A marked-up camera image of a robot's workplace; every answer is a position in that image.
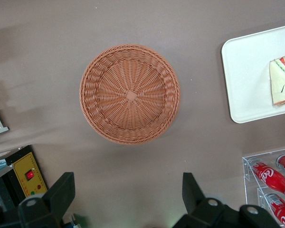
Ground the grey tray with pastries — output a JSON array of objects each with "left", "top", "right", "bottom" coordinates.
[{"left": 0, "top": 101, "right": 10, "bottom": 138}]

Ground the triangular sandwich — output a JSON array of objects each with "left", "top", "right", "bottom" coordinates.
[{"left": 268, "top": 55, "right": 285, "bottom": 108}]

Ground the beige plastic tray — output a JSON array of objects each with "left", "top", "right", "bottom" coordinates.
[{"left": 221, "top": 23, "right": 285, "bottom": 124}]

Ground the large brown wicker basket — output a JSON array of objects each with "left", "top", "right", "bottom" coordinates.
[{"left": 79, "top": 43, "right": 181, "bottom": 146}]

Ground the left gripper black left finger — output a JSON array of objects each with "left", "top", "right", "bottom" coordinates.
[{"left": 0, "top": 171, "right": 76, "bottom": 228}]

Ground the black food warmer machine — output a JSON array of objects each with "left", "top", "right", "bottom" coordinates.
[{"left": 0, "top": 145, "right": 49, "bottom": 212}]

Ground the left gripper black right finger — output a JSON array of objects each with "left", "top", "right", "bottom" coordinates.
[{"left": 172, "top": 172, "right": 280, "bottom": 228}]

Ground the clear acrylic bottle rack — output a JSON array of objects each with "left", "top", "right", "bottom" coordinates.
[{"left": 242, "top": 147, "right": 285, "bottom": 228}]

